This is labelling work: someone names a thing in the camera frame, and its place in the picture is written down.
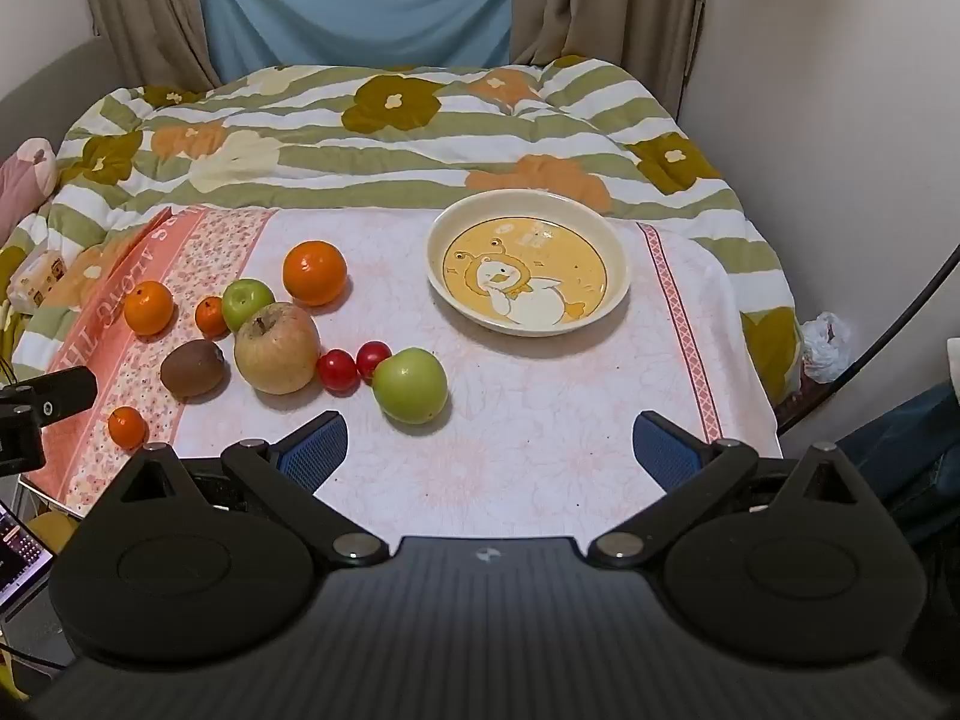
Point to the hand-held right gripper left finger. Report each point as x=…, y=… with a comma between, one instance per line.
x=319, y=454

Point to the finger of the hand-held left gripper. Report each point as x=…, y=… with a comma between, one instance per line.
x=67, y=390

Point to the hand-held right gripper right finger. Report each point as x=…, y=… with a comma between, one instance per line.
x=664, y=454

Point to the yellow red apple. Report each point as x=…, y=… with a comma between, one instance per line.
x=276, y=352

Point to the large green apple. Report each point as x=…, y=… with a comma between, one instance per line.
x=410, y=386

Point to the medium mandarin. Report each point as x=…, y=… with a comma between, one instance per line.
x=148, y=307

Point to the brown kiwi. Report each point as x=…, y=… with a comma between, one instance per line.
x=191, y=369

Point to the small mandarin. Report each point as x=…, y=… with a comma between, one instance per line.
x=127, y=427
x=211, y=317

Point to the small green apple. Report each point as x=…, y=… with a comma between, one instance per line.
x=246, y=300

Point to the large orange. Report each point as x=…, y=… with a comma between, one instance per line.
x=315, y=274

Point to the cream plate with duck print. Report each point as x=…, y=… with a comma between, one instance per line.
x=525, y=270

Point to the red cherry tomato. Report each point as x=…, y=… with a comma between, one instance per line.
x=337, y=371
x=373, y=358

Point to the laptop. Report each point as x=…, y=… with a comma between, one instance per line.
x=19, y=551

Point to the tissue packet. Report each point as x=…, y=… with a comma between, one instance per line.
x=36, y=281

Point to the pink floral cloth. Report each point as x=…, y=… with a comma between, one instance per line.
x=510, y=427

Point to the white plastic bag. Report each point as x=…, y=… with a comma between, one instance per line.
x=825, y=345

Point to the pink plush pillow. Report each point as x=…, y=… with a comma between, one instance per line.
x=22, y=187

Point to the blue jeans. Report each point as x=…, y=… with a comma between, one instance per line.
x=907, y=450

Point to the grey upholstered headboard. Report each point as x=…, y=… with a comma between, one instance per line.
x=45, y=79

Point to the green striped floral quilt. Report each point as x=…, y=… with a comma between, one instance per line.
x=450, y=142

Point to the beige curtain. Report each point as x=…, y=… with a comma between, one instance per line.
x=142, y=0
x=600, y=0

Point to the light blue cloth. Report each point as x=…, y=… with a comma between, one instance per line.
x=352, y=0

